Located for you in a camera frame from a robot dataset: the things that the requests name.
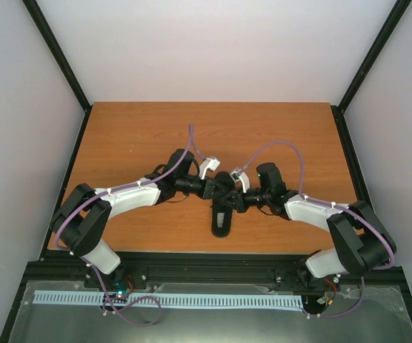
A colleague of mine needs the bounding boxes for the green lit controller board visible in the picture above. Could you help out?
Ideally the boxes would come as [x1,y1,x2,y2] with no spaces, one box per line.
[104,286,133,304]

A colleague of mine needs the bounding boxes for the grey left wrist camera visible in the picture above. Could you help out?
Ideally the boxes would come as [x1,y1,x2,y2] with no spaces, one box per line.
[199,156,220,179]

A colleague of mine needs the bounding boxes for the light blue slotted cable duct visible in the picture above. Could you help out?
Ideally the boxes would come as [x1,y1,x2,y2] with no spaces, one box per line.
[32,290,303,312]

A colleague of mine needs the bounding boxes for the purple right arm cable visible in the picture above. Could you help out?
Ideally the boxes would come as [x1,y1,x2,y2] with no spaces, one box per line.
[240,141,397,320]

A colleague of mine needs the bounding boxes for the right small wiring board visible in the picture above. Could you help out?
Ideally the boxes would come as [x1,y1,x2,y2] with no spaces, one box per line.
[317,292,337,307]

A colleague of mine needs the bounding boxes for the black left frame post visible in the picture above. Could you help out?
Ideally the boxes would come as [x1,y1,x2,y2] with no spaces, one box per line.
[21,0,93,113]

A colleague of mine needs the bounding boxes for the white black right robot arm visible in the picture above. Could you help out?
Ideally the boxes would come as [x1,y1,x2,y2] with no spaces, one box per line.
[212,163,396,282]

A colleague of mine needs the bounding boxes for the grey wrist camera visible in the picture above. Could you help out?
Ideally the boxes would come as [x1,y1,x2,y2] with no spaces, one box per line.
[229,167,250,193]
[199,156,220,179]

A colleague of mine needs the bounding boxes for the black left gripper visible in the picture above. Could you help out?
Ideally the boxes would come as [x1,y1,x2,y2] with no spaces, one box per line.
[177,175,229,201]

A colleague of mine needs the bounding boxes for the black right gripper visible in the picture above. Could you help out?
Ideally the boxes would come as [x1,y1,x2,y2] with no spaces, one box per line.
[219,185,271,212]

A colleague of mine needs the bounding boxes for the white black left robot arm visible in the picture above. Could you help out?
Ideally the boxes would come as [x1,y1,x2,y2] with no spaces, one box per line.
[49,149,235,288]

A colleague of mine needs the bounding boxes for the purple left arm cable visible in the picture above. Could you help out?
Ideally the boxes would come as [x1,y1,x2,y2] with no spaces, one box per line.
[54,123,207,328]

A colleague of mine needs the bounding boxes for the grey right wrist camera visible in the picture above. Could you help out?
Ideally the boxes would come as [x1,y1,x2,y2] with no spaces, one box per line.
[229,167,250,193]

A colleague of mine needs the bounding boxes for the black frame post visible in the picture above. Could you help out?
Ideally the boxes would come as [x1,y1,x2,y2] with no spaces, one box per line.
[337,0,412,111]
[21,0,93,113]

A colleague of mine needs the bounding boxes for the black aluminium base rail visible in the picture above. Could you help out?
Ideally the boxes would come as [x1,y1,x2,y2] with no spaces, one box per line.
[21,251,335,294]

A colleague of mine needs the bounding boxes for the black right frame post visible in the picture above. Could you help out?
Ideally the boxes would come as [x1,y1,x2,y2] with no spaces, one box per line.
[337,0,412,111]

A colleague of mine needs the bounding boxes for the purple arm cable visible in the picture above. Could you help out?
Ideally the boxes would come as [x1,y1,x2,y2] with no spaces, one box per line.
[240,141,397,320]
[54,123,207,328]

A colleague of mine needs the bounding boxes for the black canvas sneaker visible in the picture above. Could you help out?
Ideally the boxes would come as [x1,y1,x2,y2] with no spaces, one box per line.
[211,171,235,238]

